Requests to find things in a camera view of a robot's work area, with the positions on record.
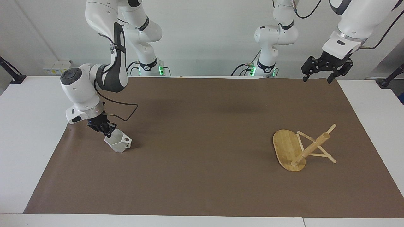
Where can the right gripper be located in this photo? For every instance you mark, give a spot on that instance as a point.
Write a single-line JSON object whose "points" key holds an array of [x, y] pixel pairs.
{"points": [[96, 123]]}

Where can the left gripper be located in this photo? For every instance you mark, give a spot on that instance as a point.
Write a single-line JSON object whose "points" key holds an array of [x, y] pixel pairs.
{"points": [[332, 60]]}

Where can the white faceted cup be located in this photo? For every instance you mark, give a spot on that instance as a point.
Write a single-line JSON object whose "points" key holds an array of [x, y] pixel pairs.
{"points": [[119, 142]]}

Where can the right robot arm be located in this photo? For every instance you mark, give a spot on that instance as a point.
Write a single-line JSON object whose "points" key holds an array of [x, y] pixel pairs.
{"points": [[104, 12]]}

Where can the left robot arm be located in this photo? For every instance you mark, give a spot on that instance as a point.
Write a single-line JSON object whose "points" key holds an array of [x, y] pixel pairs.
{"points": [[356, 19]]}

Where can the wooden cup rack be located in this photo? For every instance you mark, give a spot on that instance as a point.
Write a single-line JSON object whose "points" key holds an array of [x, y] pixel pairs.
{"points": [[288, 151]]}

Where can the black stand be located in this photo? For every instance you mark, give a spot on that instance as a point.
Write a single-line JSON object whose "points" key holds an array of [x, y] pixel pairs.
{"points": [[12, 74], [389, 78]]}

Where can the white wall socket box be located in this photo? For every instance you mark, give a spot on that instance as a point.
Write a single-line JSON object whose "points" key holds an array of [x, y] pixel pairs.
{"points": [[56, 67]]}

